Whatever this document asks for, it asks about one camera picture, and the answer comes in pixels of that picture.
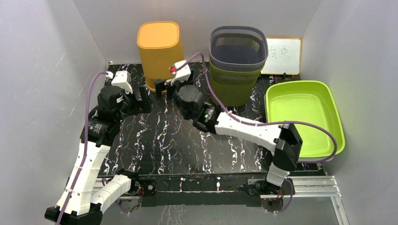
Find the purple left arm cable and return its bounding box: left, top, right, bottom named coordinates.
left=56, top=71, right=109, bottom=225

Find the orange mesh bin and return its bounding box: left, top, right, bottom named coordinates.
left=137, top=21, right=184, bottom=91

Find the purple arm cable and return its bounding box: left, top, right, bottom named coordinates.
left=178, top=52, right=338, bottom=214
left=56, top=71, right=109, bottom=225

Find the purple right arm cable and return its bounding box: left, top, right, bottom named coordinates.
left=178, top=52, right=338, bottom=214

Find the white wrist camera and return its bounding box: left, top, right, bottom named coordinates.
left=105, top=70, right=133, bottom=94
left=165, top=60, right=191, bottom=86

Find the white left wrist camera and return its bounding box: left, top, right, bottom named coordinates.
left=105, top=70, right=133, bottom=94

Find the olive green mesh bin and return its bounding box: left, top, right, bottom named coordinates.
left=209, top=62, right=261, bottom=107

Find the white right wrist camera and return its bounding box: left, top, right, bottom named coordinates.
left=165, top=60, right=191, bottom=86

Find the grey mesh bin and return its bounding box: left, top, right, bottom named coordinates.
left=209, top=26, right=268, bottom=72

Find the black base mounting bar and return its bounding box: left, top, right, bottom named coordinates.
left=137, top=173, right=295, bottom=208

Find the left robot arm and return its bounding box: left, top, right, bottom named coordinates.
left=44, top=86, right=152, bottom=225

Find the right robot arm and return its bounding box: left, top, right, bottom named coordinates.
left=154, top=72, right=303, bottom=195

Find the lime green plastic tub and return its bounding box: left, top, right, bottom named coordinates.
left=264, top=80, right=345, bottom=161

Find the small whiteboard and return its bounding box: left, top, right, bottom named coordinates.
left=261, top=37, right=302, bottom=75

